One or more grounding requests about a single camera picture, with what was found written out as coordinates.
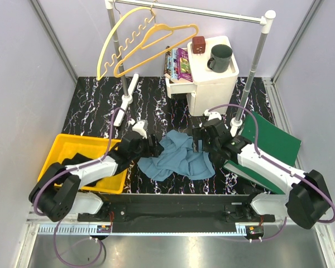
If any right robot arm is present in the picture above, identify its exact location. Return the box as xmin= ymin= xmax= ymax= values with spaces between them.
xmin=192 ymin=118 xmax=335 ymax=229

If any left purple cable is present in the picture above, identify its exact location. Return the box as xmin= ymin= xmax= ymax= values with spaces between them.
xmin=33 ymin=107 xmax=136 ymax=265

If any brown cube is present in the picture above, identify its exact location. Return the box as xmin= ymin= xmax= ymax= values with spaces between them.
xmin=192 ymin=36 xmax=206 ymax=54

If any purple book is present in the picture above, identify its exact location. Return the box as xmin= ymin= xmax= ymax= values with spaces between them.
xmin=176 ymin=48 xmax=193 ymax=82

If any blue book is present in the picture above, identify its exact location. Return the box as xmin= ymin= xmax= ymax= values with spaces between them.
xmin=169 ymin=49 xmax=178 ymax=83

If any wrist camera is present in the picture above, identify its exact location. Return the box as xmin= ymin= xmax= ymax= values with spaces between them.
xmin=128 ymin=119 xmax=148 ymax=139
xmin=203 ymin=109 xmax=222 ymax=123

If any orange-yellow plastic hanger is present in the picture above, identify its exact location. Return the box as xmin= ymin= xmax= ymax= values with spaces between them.
xmin=113 ymin=23 xmax=200 ymax=76

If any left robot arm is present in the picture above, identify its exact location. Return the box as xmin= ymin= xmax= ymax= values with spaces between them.
xmin=28 ymin=131 xmax=164 ymax=222

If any black cloth in bin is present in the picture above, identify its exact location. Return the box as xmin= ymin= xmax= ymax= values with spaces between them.
xmin=56 ymin=153 xmax=92 ymax=185

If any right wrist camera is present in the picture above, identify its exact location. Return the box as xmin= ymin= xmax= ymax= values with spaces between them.
xmin=203 ymin=109 xmax=222 ymax=123

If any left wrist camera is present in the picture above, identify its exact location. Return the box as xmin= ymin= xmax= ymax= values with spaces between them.
xmin=128 ymin=119 xmax=148 ymax=139

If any aluminium frame rail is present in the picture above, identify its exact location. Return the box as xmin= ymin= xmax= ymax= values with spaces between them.
xmin=25 ymin=203 xmax=332 ymax=238

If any green folder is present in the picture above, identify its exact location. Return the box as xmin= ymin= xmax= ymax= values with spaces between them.
xmin=224 ymin=112 xmax=301 ymax=194

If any white clothes rack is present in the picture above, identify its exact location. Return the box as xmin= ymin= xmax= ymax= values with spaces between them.
xmin=97 ymin=1 xmax=276 ymax=133

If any dark green mug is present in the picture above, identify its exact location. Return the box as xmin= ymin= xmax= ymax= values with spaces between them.
xmin=207 ymin=44 xmax=233 ymax=73

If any pale yellow wavy hanger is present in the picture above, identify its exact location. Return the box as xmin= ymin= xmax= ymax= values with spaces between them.
xmin=96 ymin=6 xmax=157 ymax=81

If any blue tank top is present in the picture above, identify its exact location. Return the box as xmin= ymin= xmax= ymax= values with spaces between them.
xmin=137 ymin=130 xmax=216 ymax=181

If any dark brown book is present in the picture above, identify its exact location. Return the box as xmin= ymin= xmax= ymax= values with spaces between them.
xmin=164 ymin=46 xmax=171 ymax=79

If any yellow plastic bin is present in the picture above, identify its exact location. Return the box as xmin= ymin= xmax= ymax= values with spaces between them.
xmin=37 ymin=133 xmax=130 ymax=194

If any white side cabinet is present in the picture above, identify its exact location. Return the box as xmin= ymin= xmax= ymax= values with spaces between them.
xmin=165 ymin=36 xmax=239 ymax=116

